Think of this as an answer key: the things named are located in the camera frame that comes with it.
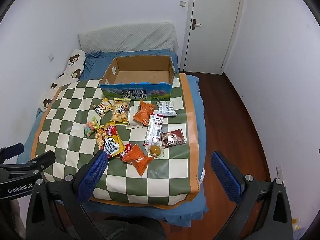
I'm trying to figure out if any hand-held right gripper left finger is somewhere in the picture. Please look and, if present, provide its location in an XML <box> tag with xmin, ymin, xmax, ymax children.
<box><xmin>25</xmin><ymin>150</ymin><xmax>109</xmax><ymax>240</ymax></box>

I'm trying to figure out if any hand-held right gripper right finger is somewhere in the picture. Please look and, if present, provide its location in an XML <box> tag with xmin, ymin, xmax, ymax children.
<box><xmin>211</xmin><ymin>151</ymin><xmax>293</xmax><ymax>240</ymax></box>

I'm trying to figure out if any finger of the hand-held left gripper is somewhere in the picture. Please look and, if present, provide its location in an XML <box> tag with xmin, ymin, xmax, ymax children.
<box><xmin>0</xmin><ymin>151</ymin><xmax>56</xmax><ymax>180</ymax></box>
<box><xmin>0</xmin><ymin>143</ymin><xmax>25</xmax><ymax>161</ymax></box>

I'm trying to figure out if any yellow cracker packet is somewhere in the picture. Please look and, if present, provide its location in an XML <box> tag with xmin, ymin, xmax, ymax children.
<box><xmin>111</xmin><ymin>98</ymin><xmax>131</xmax><ymax>125</ymax></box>

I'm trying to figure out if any grey white snack packet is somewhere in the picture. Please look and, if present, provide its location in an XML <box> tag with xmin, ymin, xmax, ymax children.
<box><xmin>156</xmin><ymin>100</ymin><xmax>177</xmax><ymax>117</ymax></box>

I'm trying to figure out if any printed cardboard milk box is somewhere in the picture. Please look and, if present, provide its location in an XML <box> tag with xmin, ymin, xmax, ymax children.
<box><xmin>99</xmin><ymin>56</ymin><xmax>175</xmax><ymax>103</ymax></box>

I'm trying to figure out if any yellow blue snack bag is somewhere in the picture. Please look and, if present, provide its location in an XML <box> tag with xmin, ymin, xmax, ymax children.
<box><xmin>104</xmin><ymin>121</ymin><xmax>126</xmax><ymax>158</ymax></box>

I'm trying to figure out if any green white checkered mat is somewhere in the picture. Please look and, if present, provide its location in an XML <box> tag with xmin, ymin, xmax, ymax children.
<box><xmin>30</xmin><ymin>74</ymin><xmax>202</xmax><ymax>210</ymax></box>

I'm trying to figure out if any orange chips bag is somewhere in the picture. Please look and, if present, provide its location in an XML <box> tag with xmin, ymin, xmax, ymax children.
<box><xmin>94</xmin><ymin>122</ymin><xmax>110</xmax><ymax>150</ymax></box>

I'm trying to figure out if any small red packet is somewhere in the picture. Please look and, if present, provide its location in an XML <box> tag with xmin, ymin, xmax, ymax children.
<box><xmin>119</xmin><ymin>142</ymin><xmax>132</xmax><ymax>158</ymax></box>

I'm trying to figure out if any clear bag of round candies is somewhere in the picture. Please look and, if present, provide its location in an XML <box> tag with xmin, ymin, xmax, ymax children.
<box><xmin>84</xmin><ymin>116</ymin><xmax>100</xmax><ymax>139</ymax></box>

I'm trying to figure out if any orange snack packet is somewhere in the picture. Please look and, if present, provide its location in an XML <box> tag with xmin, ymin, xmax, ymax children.
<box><xmin>122</xmin><ymin>144</ymin><xmax>155</xmax><ymax>177</ymax></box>
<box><xmin>132</xmin><ymin>99</ymin><xmax>156</xmax><ymax>128</ymax></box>

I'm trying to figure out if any beige snack packet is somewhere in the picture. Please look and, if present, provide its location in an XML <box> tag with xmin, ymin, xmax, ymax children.
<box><xmin>126</xmin><ymin>105</ymin><xmax>143</xmax><ymax>130</ymax></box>

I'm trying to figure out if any brown snack packet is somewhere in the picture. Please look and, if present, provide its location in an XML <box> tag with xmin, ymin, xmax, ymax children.
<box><xmin>161</xmin><ymin>129</ymin><xmax>187</xmax><ymax>149</ymax></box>

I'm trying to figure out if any clear packet with yellow cake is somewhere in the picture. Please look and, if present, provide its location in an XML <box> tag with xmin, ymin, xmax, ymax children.
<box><xmin>145</xmin><ymin>141</ymin><xmax>165</xmax><ymax>158</ymax></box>

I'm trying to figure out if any dark grey fleece clothing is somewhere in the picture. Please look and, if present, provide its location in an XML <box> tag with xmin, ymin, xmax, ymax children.
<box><xmin>95</xmin><ymin>219</ymin><xmax>167</xmax><ymax>240</ymax></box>

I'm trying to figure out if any panda print snack packet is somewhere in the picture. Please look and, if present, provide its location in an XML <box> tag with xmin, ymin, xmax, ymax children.
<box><xmin>92</xmin><ymin>97</ymin><xmax>113</xmax><ymax>119</ymax></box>

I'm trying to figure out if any bed with blue sheet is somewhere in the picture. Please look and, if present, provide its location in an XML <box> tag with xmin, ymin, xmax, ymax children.
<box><xmin>16</xmin><ymin>51</ymin><xmax>209</xmax><ymax>228</ymax></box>

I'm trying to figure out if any long white red packet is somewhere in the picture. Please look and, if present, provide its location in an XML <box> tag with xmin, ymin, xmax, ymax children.
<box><xmin>143</xmin><ymin>114</ymin><xmax>165</xmax><ymax>147</ymax></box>

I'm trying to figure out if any white bear print pillow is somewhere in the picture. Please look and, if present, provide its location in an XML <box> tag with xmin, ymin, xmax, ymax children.
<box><xmin>37</xmin><ymin>49</ymin><xmax>87</xmax><ymax>112</ymax></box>

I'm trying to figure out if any white door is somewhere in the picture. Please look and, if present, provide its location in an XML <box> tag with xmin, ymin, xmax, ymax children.
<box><xmin>180</xmin><ymin>0</ymin><xmax>247</xmax><ymax>75</ymax></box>

